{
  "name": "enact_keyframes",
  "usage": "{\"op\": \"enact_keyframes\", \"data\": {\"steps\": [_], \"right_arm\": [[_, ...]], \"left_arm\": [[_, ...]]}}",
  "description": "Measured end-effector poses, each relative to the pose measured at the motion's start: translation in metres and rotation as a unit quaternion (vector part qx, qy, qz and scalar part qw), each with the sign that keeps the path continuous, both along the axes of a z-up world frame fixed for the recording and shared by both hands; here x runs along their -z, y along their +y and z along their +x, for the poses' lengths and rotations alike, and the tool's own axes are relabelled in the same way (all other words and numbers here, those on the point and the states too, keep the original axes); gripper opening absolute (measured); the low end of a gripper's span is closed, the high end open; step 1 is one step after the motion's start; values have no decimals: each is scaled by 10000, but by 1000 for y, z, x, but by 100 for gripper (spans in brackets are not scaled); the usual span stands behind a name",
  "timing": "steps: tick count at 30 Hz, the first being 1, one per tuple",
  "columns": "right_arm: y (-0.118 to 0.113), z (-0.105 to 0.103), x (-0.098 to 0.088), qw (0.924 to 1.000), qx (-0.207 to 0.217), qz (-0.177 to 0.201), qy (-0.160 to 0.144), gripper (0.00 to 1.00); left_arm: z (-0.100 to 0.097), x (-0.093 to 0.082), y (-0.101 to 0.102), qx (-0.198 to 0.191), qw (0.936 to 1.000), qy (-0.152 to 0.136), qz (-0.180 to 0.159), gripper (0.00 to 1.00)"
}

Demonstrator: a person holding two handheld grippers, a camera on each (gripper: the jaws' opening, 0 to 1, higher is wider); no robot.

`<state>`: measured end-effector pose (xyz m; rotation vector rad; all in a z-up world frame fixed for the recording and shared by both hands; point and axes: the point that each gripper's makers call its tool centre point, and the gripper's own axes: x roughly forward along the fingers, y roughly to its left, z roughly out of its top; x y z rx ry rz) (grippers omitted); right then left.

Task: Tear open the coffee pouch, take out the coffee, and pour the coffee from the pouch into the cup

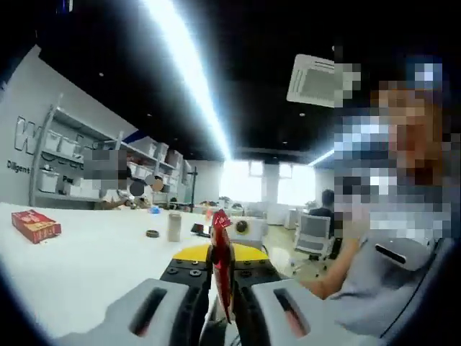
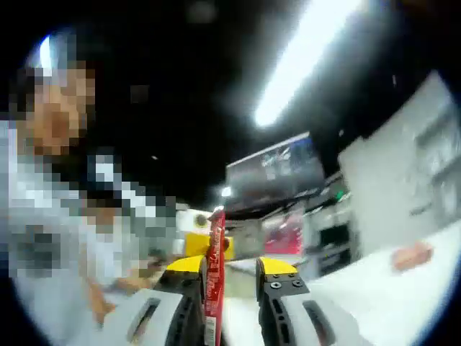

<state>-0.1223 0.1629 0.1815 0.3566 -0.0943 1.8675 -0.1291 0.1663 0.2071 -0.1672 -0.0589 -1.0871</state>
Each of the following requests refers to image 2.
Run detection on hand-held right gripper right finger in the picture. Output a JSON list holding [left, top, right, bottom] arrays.
[[255, 256, 361, 346]]

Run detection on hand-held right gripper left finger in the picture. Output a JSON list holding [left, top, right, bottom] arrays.
[[115, 256, 207, 346]]

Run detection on red coffee stick pouch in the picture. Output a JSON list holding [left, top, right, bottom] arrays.
[[202, 207, 228, 346]]

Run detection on red coffee box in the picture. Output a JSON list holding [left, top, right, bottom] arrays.
[[391, 241, 435, 273]]

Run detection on laptop with red screen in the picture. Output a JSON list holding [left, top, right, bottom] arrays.
[[264, 212, 304, 255]]

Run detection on person's grey shirt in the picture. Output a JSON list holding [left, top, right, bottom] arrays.
[[12, 266, 145, 346]]

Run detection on long ceiling light strip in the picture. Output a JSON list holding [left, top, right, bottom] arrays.
[[254, 0, 364, 128]]

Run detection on large wall monitor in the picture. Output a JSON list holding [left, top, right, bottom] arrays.
[[225, 132, 327, 214]]

